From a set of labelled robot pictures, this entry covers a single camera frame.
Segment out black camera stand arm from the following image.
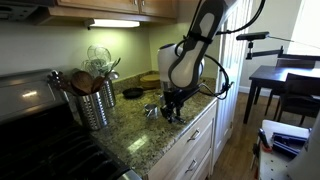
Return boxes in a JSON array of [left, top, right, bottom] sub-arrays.
[[245, 40, 320, 62]]

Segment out stack of round wooden boards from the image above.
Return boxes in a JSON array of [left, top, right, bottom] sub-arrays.
[[138, 73, 162, 91]]

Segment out dark wooden dining table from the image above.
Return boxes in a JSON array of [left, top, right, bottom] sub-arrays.
[[242, 64, 320, 125]]

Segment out white perforated robot cart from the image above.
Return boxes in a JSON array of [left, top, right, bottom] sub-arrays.
[[257, 119, 312, 180]]

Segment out small steel measuring cup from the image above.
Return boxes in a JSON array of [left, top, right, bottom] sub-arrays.
[[170, 115, 188, 125]]

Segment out light wooden lower cabinet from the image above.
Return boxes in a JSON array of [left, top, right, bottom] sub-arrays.
[[144, 100, 219, 180]]

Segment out perforated steel utensil holder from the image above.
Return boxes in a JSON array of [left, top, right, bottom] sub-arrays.
[[76, 91, 110, 131], [99, 78, 117, 109]]

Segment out round wire mesh strainer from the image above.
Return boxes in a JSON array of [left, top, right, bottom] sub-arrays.
[[86, 44, 113, 65]]

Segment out wire skimmer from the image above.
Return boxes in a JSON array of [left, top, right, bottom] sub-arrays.
[[81, 58, 108, 78]]

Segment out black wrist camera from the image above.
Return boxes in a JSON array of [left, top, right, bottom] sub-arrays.
[[179, 82, 203, 100]]

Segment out metal drawer handle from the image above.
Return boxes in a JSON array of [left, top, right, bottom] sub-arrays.
[[184, 158, 199, 175], [186, 128, 201, 143]]

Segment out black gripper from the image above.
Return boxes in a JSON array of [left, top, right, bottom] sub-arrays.
[[160, 87, 188, 125]]

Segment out steel ladle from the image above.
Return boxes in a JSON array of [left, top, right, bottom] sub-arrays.
[[107, 70, 121, 81]]

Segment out wooden upper cabinets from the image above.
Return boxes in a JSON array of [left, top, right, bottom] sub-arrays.
[[32, 0, 180, 27]]

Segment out black bar camera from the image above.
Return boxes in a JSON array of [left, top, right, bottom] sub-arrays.
[[235, 31, 271, 42]]

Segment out black cast iron skillet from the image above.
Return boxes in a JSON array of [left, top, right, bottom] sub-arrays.
[[121, 86, 145, 100]]

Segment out white door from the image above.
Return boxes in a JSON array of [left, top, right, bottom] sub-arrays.
[[212, 0, 255, 168]]

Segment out narrow wooden spoon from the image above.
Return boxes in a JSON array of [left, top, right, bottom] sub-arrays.
[[91, 75, 107, 94]]

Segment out black cable bundle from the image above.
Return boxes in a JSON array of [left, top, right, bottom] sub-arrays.
[[174, 0, 268, 102]]

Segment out notched wooden spatula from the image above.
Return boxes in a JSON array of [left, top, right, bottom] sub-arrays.
[[46, 69, 75, 97]]

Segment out stainless steel gas stove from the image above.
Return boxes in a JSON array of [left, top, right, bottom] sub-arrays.
[[0, 68, 143, 180]]

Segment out black and red clamps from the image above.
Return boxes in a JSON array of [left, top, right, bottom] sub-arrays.
[[251, 127, 308, 160]]

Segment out dark wooden chair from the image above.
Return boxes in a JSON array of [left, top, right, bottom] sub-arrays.
[[272, 72, 320, 127], [264, 57, 317, 117]]

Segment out round wooden spoon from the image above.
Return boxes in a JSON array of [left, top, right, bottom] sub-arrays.
[[70, 70, 95, 97]]

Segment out medium steel measuring cup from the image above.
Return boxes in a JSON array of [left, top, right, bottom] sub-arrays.
[[143, 102, 160, 120]]

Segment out dark range hood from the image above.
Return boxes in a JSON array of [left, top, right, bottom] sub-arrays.
[[0, 0, 56, 23]]

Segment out under-cabinet light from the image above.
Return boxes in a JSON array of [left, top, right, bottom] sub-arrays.
[[89, 18, 141, 29]]

